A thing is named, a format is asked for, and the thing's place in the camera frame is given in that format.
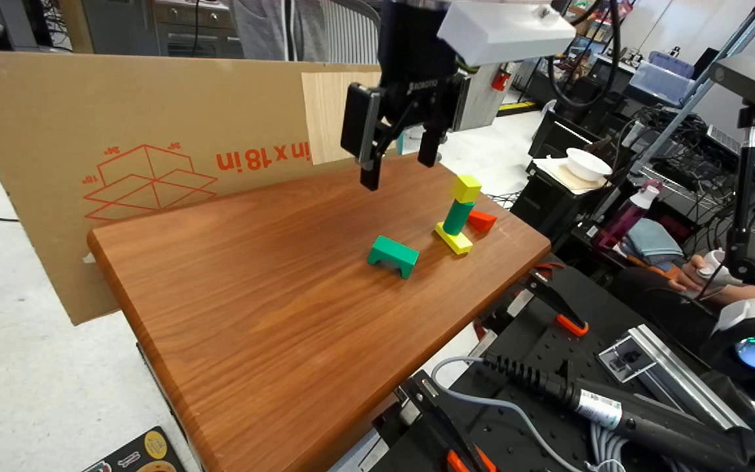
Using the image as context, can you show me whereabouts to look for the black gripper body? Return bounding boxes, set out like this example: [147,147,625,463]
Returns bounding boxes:
[376,70,476,134]

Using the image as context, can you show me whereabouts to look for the green bridge block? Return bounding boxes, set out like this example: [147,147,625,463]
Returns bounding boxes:
[364,232,423,281]

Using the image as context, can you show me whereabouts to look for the yellow cube block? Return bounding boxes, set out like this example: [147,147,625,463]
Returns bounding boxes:
[449,172,486,207]

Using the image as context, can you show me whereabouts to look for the green cylinder block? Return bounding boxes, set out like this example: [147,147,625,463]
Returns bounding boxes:
[441,197,478,239]

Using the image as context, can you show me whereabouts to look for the orange block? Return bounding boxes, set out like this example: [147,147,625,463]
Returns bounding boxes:
[466,207,499,239]

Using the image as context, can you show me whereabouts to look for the yellow flat block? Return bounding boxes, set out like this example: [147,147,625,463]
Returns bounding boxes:
[432,219,478,258]

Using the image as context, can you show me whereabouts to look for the person bare hand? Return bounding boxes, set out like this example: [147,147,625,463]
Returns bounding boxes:
[658,253,729,296]

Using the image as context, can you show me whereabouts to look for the red fire extinguisher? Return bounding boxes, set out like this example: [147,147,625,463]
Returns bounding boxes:
[491,66,516,94]

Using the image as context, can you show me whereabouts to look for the white bowl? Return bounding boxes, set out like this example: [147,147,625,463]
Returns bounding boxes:
[563,144,613,182]

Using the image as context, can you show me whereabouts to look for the pink bottle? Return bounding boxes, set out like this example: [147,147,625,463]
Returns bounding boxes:
[597,182,660,250]

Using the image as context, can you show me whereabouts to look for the black perforated breadboard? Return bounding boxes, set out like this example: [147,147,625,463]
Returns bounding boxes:
[376,258,755,472]

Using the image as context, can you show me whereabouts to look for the blue storage bin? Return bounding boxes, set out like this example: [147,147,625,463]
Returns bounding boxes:
[630,49,701,106]

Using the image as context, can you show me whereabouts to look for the teal folded cloth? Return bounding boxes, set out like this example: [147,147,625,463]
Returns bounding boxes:
[625,216,684,261]

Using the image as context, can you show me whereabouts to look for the flat cardboard box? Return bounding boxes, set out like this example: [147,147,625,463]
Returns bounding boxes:
[0,46,402,328]

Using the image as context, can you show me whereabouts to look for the black printed box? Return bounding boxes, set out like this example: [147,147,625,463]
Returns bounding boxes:
[80,425,190,472]

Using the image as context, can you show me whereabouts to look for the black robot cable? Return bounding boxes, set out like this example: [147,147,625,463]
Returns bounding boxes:
[546,0,628,112]

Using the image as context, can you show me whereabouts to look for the black clamp orange handle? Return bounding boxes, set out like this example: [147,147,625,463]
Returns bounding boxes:
[524,270,592,340]
[398,370,504,472]

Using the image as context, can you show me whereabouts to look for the thin gray cable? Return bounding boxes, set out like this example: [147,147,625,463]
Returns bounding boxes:
[428,353,573,472]

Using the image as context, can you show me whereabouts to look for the black camera stand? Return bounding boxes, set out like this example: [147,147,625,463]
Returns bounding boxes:
[723,102,755,282]

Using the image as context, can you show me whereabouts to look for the aluminium rail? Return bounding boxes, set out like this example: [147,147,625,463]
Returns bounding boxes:
[630,321,748,429]

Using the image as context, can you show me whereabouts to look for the coiled gray cables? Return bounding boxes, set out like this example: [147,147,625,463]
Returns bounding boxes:
[584,421,635,472]

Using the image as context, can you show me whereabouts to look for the thick black cable connector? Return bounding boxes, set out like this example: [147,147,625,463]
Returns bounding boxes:
[481,350,755,472]

